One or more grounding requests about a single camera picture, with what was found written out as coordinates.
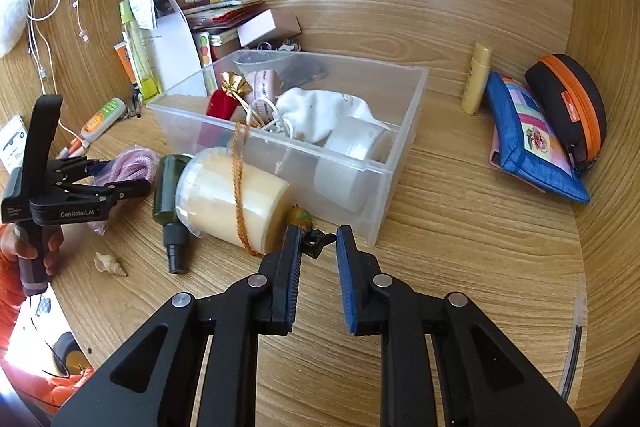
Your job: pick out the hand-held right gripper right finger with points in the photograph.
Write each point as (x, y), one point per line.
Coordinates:
(347, 282)

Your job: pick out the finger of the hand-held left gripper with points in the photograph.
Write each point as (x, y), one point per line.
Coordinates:
(102, 168)
(125, 191)

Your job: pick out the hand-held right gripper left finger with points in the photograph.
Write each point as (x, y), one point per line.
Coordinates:
(290, 277)

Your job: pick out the dark green spray bottle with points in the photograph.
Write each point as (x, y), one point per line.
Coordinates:
(167, 192)

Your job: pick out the small black clip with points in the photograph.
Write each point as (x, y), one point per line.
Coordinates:
(317, 243)

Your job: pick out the cream candle jar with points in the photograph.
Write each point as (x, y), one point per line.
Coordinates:
(220, 202)

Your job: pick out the clear plastic box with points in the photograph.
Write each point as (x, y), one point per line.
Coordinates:
(395, 167)

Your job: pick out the red pouch with gold top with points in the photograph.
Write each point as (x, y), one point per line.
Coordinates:
(222, 104)

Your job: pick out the pink round case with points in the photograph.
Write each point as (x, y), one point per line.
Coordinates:
(262, 87)

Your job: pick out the wooden desktop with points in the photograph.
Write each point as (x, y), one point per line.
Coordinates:
(450, 257)

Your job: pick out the person's left hand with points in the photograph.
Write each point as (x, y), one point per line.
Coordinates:
(54, 257)

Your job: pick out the white lip balm tube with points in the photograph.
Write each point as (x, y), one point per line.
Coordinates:
(67, 153)

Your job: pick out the white tube with orange label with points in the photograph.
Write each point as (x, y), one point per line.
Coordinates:
(102, 119)

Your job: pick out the white printed product box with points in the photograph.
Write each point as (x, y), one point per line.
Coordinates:
(12, 142)

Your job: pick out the metal nail clipper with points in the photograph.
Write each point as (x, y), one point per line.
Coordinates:
(135, 104)

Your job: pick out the beige seashell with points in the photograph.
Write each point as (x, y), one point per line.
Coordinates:
(110, 264)

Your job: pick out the yellow spray bottle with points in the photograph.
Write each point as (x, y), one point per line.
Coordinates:
(140, 67)

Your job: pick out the orange sunscreen tube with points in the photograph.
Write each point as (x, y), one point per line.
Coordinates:
(124, 62)

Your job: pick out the white folded paper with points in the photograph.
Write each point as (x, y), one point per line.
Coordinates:
(170, 52)

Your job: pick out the white round jar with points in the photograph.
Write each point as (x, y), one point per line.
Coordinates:
(355, 142)

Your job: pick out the fruit print book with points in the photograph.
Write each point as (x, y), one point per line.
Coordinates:
(201, 49)

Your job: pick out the white printed receipt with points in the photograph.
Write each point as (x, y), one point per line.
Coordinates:
(142, 9)

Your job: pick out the white fluffy pouch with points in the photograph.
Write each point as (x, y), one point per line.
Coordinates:
(10, 22)

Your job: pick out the clear plastic cup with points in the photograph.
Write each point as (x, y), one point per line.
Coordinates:
(250, 64)

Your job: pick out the person's orange jacket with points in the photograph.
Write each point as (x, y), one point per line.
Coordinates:
(50, 389)

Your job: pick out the stack of books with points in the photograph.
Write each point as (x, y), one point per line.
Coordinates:
(220, 17)

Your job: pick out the dark brown trinket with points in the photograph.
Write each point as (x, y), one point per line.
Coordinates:
(305, 69)

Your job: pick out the small white cardboard box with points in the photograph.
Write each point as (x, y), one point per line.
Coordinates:
(260, 27)

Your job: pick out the floral ceramic bowl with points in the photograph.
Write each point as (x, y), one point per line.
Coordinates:
(280, 47)

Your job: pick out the blue patchwork pouch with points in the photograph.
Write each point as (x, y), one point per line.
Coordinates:
(520, 147)

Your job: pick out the clear plastic tube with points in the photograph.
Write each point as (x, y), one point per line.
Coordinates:
(576, 337)

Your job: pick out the small yellow bottle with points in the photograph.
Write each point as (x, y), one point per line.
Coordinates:
(476, 82)

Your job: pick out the black orange zip case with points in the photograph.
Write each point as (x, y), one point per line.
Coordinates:
(560, 92)

